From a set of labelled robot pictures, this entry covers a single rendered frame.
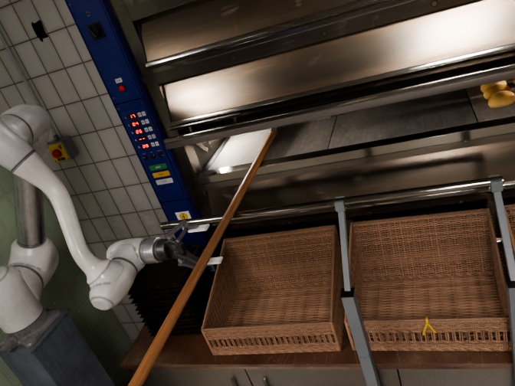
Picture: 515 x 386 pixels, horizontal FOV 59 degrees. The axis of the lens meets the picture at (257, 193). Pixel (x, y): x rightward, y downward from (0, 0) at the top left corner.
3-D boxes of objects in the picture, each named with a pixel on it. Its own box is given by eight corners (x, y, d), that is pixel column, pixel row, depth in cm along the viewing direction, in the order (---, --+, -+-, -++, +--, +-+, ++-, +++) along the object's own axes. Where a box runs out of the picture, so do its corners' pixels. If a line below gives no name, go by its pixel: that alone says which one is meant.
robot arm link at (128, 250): (159, 251, 169) (144, 278, 158) (125, 255, 174) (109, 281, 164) (145, 230, 163) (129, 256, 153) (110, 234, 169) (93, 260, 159)
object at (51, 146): (63, 157, 224) (54, 139, 220) (80, 153, 221) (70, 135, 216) (54, 164, 218) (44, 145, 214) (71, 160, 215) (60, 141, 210)
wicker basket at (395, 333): (361, 269, 213) (348, 220, 201) (496, 260, 191) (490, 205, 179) (350, 352, 173) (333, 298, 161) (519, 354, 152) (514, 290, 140)
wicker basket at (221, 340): (240, 280, 234) (222, 237, 222) (350, 270, 214) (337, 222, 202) (211, 357, 193) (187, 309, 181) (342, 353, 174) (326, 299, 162)
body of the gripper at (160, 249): (160, 233, 161) (183, 230, 157) (169, 253, 165) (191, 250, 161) (151, 246, 155) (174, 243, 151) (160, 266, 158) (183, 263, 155)
